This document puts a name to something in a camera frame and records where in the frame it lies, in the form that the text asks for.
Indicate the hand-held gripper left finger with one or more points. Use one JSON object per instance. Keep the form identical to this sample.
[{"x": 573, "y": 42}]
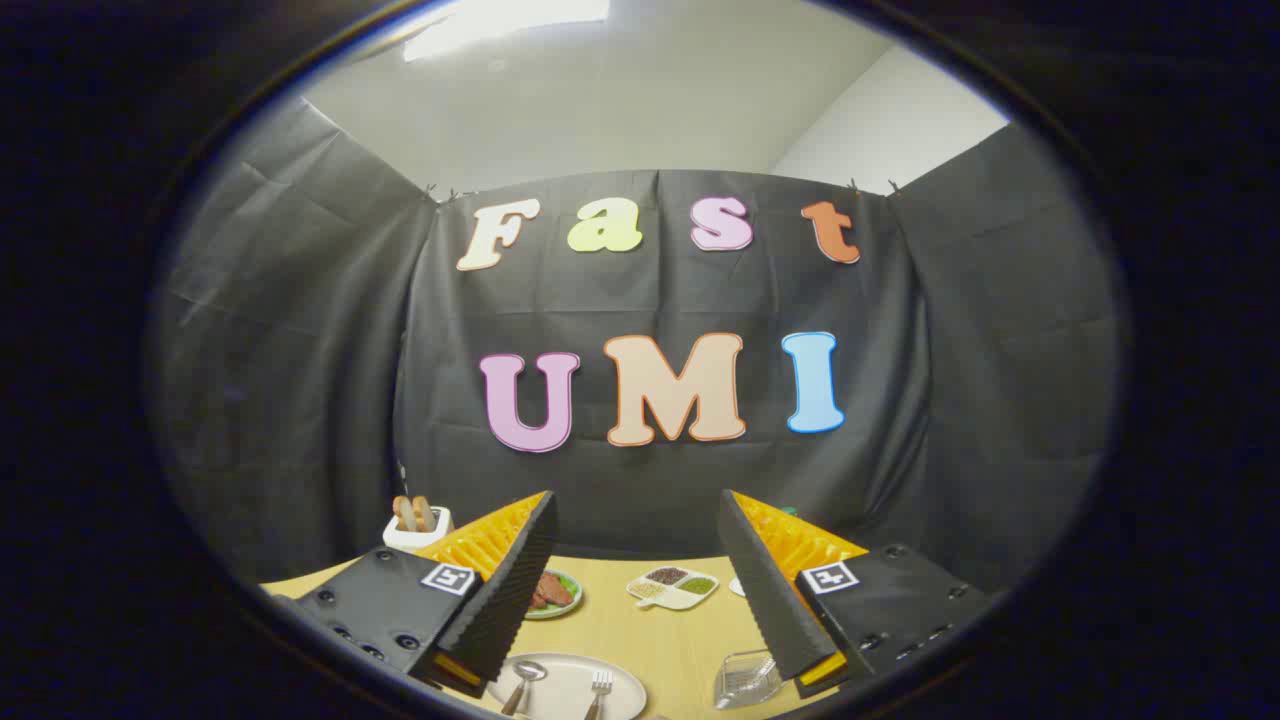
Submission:
[{"x": 510, "y": 600}]

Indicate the clear plastic container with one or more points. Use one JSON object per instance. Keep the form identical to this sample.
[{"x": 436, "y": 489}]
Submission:
[{"x": 748, "y": 680}]

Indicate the metal spoon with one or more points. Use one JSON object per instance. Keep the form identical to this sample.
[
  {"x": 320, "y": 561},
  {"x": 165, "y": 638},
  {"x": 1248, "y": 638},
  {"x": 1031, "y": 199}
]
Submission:
[{"x": 526, "y": 672}]

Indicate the green plate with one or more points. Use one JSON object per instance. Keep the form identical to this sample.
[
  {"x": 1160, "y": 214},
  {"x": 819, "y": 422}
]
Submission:
[{"x": 566, "y": 603}]

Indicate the large white plate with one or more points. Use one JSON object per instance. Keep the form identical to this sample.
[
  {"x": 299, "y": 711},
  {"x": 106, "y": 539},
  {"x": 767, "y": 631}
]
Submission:
[{"x": 565, "y": 690}]

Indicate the white toaster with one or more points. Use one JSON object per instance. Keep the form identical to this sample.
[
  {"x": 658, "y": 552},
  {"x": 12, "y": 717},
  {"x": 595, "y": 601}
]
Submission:
[{"x": 400, "y": 538}]

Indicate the brown meat slice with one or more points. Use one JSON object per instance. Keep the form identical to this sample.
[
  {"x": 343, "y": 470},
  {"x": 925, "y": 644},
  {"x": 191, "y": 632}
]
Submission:
[{"x": 552, "y": 590}]

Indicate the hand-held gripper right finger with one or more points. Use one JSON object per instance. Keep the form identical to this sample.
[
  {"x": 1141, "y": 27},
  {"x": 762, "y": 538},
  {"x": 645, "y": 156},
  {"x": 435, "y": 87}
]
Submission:
[{"x": 775, "y": 600}]

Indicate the toast slice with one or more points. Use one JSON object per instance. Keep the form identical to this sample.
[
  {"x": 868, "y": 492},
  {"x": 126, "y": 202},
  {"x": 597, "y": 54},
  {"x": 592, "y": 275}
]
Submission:
[
  {"x": 403, "y": 514},
  {"x": 425, "y": 513}
]

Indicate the black backdrop cloth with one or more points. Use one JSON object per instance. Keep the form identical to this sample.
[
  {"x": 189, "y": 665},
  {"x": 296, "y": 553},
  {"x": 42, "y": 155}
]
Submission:
[{"x": 650, "y": 290}]

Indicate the white divided dish with grains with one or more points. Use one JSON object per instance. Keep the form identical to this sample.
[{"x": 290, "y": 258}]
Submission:
[{"x": 672, "y": 588}]

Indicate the metal fork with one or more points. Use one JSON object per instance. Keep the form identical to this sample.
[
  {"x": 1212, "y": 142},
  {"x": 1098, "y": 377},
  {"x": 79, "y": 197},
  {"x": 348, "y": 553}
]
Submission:
[{"x": 600, "y": 685}]

